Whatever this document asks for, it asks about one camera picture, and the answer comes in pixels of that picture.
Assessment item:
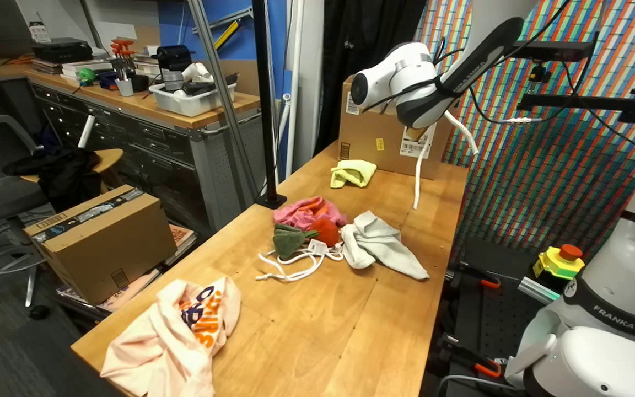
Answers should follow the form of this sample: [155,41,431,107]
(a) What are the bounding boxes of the cardboard box with black strip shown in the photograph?
[22,183,179,306]

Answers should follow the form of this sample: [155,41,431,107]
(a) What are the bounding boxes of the dark green cloth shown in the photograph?
[271,222,318,260]

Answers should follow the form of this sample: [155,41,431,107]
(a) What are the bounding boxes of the orange toy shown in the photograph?
[108,38,137,62]

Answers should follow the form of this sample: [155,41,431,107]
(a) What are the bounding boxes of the round wooden stool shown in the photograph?
[90,147,126,177]

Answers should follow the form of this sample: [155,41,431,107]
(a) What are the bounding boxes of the yellow red emergency stop button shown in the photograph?
[532,239,588,283]

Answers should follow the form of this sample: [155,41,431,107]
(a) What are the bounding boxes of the silver slanted pole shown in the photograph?
[185,0,258,212]

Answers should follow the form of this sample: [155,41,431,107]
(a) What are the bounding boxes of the wooden top workbench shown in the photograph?
[0,54,266,238]

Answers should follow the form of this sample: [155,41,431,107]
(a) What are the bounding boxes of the black bar camera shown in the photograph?
[512,40,600,63]

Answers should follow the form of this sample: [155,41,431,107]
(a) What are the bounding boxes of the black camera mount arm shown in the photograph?
[516,62,635,127]

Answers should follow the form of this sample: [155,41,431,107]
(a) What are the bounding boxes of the orange clamp handle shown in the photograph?
[476,274,504,291]
[472,358,506,383]

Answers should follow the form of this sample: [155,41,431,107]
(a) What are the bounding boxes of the green object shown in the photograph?
[72,65,101,87]

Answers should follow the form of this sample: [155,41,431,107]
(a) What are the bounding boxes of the peach shirt with orange print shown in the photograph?
[100,274,244,397]

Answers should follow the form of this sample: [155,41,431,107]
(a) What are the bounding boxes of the black upright pole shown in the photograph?
[251,0,288,210]

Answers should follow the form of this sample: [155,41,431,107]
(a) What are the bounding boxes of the white plastic bin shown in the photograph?
[147,77,237,119]

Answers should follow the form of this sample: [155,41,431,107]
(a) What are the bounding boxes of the thick white rope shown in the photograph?
[409,107,480,212]

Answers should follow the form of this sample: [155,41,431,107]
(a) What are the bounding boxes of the light grey cloth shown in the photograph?
[337,210,431,282]

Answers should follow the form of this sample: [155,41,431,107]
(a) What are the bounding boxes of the yellow level tool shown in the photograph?
[211,19,242,52]

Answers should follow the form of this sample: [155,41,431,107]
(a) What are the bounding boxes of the black container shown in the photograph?
[155,43,193,75]

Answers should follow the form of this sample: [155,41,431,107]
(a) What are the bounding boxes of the orange-red cloth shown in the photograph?
[310,216,344,249]

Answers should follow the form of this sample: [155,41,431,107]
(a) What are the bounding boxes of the thin white cord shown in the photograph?
[254,238,349,283]

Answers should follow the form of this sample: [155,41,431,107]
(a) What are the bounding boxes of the cardboard box with white label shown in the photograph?
[334,75,457,181]

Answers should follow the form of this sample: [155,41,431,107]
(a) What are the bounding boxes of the black flat device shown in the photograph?
[30,40,95,65]

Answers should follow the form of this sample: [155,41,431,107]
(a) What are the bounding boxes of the pink cloth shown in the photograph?
[271,194,349,232]

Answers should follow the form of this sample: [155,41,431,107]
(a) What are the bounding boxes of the yellow-green cloth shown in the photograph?
[329,157,379,192]

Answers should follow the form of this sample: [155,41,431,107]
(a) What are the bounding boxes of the black bag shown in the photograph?
[2,146,104,216]

